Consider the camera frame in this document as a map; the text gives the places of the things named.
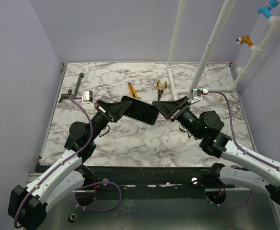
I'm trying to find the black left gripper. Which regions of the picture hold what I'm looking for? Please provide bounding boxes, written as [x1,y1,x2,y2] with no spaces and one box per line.
[89,100,133,141]

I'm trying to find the black smartphone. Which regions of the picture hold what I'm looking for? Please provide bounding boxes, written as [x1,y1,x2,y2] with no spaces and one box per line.
[121,96,159,125]

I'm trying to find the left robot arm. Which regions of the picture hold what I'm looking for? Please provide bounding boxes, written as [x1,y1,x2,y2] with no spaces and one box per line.
[8,100,132,230]

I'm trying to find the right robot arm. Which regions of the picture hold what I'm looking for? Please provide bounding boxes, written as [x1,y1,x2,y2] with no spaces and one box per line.
[152,97,280,205]

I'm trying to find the yellow utility knife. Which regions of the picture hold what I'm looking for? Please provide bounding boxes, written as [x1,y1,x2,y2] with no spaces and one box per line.
[127,82,138,98]

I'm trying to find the yellow handled pliers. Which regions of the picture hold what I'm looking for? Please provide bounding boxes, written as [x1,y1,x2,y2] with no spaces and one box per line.
[157,80,167,101]

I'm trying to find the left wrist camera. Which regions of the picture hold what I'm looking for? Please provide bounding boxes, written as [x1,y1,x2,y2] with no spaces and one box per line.
[82,90,93,104]

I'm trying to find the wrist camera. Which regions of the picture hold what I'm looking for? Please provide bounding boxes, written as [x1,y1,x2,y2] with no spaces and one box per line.
[82,90,93,104]
[191,89,209,103]

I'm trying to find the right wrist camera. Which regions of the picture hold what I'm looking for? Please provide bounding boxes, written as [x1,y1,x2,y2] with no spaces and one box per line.
[191,89,209,103]

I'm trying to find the dark metal crank handle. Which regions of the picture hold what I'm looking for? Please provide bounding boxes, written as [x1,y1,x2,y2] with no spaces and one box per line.
[58,73,84,104]

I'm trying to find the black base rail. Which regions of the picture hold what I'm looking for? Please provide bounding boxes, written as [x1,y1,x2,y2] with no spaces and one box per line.
[34,163,274,201]

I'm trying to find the small black ring knob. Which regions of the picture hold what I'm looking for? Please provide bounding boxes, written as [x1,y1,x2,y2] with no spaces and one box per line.
[67,213,77,223]

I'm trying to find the white PVC pipe frame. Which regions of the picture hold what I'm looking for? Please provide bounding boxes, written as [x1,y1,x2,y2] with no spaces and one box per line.
[167,0,280,104]

